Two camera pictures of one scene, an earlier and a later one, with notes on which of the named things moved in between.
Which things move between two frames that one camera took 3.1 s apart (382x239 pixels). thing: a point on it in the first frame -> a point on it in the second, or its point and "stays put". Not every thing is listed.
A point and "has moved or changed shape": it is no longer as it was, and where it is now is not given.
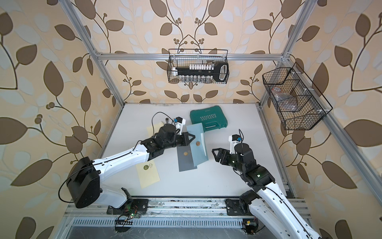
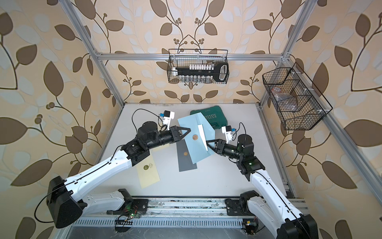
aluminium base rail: [169, 212] stays put
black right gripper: [222, 151] -> [221, 144]
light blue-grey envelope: [198, 145] has moved or changed shape
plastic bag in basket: [286, 102] stays put
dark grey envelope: [185, 159] stays put
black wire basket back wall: [200, 66] stays put
